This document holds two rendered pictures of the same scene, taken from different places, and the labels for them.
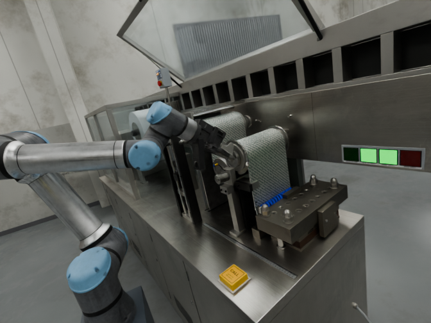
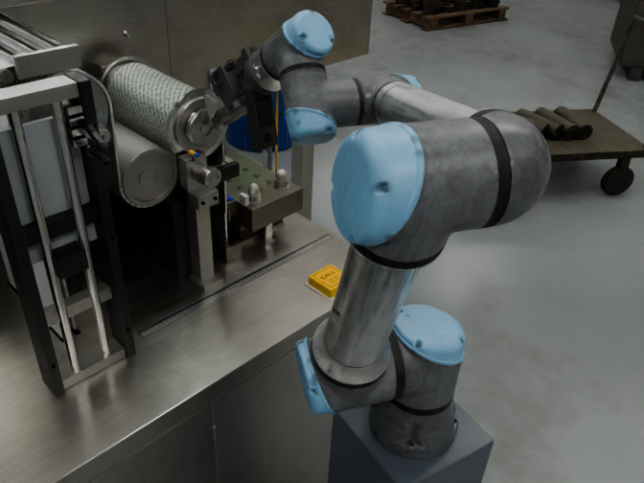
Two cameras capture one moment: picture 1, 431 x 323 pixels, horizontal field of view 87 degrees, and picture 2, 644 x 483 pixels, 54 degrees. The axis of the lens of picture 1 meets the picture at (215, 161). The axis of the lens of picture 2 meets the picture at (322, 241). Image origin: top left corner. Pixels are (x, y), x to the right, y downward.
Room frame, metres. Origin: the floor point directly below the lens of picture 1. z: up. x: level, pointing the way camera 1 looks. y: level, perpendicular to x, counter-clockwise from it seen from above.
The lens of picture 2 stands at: (0.93, 1.10, 1.76)
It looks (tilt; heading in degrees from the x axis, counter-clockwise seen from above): 34 degrees down; 256
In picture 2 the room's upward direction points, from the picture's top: 3 degrees clockwise
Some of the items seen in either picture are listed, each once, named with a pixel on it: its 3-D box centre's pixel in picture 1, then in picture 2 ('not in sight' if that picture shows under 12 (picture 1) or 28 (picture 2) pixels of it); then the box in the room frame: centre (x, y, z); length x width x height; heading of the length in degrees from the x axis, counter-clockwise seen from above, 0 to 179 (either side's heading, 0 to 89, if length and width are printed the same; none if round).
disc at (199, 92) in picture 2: (235, 157); (198, 125); (0.90, -0.08, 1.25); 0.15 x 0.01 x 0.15; 33
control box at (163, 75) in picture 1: (162, 78); not in sight; (1.38, 0.19, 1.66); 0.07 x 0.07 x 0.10; 35
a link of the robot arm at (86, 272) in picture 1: (94, 276); (421, 353); (0.59, 0.43, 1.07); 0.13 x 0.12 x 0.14; 5
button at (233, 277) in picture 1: (233, 277); (330, 281); (0.64, 0.02, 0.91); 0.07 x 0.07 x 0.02; 33
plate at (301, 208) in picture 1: (304, 206); (225, 178); (0.84, -0.32, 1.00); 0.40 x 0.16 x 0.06; 123
